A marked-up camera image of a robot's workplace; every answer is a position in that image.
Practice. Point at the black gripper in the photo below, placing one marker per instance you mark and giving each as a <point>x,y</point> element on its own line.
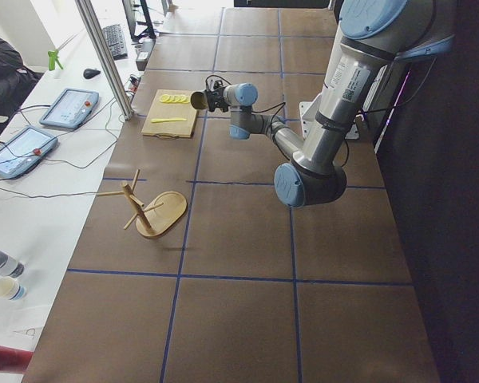
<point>216,101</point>

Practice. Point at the blue mug yellow inside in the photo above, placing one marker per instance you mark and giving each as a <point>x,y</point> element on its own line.
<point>199,100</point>

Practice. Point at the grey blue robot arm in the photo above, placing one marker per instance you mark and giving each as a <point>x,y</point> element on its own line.
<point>371,35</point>

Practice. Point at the wooden cup storage rack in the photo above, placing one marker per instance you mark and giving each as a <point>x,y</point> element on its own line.
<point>153,219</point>

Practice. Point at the paper cup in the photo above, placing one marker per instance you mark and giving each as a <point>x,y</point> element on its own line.
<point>11,289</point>

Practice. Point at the yellow plastic knife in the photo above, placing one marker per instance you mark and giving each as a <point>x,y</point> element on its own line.
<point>166,120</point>

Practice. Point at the bamboo cutting board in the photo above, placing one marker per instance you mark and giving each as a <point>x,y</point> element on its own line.
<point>161,110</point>

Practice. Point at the lemon slice farthest from robot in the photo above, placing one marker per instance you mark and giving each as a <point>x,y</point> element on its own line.
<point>164,98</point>

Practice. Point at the grey power strip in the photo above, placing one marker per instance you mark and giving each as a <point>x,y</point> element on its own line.
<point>144,50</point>

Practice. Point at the black monitor stand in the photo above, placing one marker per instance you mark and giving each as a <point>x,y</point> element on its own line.
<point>138,20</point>

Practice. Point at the black keyboard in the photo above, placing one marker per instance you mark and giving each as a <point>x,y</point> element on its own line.
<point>115,40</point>

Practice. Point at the black computer mouse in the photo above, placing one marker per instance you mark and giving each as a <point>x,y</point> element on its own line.
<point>90,73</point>

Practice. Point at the far teach pendant tablet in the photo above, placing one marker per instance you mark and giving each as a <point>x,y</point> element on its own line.
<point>70,109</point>

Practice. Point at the teach pendant tablet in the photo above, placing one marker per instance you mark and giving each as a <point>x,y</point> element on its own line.
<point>70,109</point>
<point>24,151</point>

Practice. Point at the near teach pendant tablet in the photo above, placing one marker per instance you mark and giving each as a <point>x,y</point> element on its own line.
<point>24,151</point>

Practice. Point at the person in black jacket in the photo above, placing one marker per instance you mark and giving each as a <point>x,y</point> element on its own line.
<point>16,81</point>

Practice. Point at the clear plastic bottle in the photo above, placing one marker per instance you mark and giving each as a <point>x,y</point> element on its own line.
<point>9,266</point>

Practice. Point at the red object at edge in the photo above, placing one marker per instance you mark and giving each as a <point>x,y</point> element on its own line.
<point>14,360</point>

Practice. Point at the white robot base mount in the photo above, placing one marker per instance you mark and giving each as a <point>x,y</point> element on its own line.
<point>307,114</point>

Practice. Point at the aluminium frame post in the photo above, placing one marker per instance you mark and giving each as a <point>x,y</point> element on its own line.
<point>93,27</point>

